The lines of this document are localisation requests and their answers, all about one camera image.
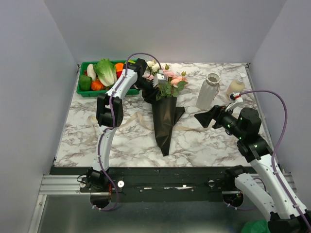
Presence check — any white radish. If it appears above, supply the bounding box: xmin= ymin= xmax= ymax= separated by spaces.
xmin=86 ymin=64 xmax=97 ymax=81

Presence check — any orange carrot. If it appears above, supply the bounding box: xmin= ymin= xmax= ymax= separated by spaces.
xmin=91 ymin=80 xmax=105 ymax=91

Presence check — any cream ribbon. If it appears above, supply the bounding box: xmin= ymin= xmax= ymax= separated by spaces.
xmin=86 ymin=112 xmax=209 ymax=146

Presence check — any green cloth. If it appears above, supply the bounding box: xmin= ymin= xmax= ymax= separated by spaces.
xmin=241 ymin=220 xmax=270 ymax=233

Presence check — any orange fruit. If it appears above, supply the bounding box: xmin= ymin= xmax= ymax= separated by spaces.
xmin=115 ymin=63 xmax=124 ymax=72

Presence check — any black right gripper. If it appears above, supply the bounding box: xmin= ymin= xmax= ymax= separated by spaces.
xmin=194 ymin=103 xmax=245 ymax=139

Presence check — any salmon pink flower stem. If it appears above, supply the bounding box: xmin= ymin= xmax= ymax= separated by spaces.
xmin=156 ymin=69 xmax=178 ymax=100

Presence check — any green bell pepper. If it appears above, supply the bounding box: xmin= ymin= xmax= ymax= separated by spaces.
xmin=79 ymin=75 xmax=93 ymax=91

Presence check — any white flower stem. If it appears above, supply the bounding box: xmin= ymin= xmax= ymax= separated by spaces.
xmin=147 ymin=59 xmax=164 ymax=74

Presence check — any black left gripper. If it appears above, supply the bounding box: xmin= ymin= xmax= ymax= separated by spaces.
xmin=133 ymin=78 xmax=159 ymax=106

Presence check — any green lettuce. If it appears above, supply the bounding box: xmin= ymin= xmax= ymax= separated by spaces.
xmin=93 ymin=59 xmax=117 ymax=87

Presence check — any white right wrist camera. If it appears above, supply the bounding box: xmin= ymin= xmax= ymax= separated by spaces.
xmin=225 ymin=92 xmax=243 ymax=112

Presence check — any cream soap dispenser bottle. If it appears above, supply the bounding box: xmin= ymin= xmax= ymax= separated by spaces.
xmin=226 ymin=73 xmax=246 ymax=99

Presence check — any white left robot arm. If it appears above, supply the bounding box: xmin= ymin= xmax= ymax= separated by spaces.
xmin=80 ymin=59 xmax=156 ymax=192

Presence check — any green plastic basket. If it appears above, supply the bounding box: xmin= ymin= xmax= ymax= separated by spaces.
xmin=76 ymin=60 xmax=139 ymax=98

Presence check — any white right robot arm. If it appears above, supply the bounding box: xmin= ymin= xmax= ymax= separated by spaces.
xmin=195 ymin=105 xmax=311 ymax=233

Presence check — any light pink flower stem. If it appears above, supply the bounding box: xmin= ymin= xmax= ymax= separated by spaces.
xmin=142 ymin=73 xmax=154 ymax=81

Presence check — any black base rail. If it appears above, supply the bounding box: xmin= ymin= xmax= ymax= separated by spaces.
xmin=50 ymin=166 xmax=268 ymax=203

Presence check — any white ribbed vase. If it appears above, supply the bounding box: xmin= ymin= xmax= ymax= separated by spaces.
xmin=196 ymin=73 xmax=220 ymax=110

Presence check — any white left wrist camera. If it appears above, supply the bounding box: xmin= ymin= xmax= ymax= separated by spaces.
xmin=153 ymin=69 xmax=168 ymax=88

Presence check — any red bell pepper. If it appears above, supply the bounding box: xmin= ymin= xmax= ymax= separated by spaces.
xmin=116 ymin=70 xmax=122 ymax=79

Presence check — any black wrapping paper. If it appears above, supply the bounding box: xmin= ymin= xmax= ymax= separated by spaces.
xmin=152 ymin=97 xmax=185 ymax=156

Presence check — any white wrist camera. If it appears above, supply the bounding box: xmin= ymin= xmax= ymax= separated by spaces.
xmin=225 ymin=92 xmax=243 ymax=112
xmin=153 ymin=69 xmax=168 ymax=88

